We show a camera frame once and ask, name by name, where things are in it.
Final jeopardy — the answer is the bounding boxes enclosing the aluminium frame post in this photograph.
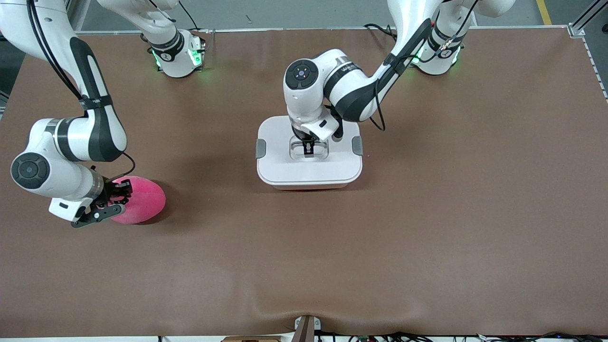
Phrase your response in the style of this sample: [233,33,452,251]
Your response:
[568,0,608,38]
[63,0,91,33]

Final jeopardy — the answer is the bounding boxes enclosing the black left base cables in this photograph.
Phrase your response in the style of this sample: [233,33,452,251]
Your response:
[363,23,397,41]

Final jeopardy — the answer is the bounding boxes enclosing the brown table mat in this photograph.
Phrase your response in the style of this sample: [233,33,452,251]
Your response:
[0,26,608,339]

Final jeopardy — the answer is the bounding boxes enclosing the pink plush toy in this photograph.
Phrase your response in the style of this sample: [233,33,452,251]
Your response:
[110,176,167,225]

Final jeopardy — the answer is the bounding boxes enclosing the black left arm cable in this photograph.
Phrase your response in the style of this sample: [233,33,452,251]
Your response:
[373,0,480,131]

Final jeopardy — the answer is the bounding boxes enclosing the white box lid grey clips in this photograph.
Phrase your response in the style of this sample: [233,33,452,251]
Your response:
[256,115,364,186]

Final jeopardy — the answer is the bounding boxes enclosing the black right base cable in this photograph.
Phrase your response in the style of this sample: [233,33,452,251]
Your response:
[178,0,212,48]

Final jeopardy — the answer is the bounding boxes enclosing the pink translucent plastic box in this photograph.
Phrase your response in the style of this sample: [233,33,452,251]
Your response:
[273,184,347,191]

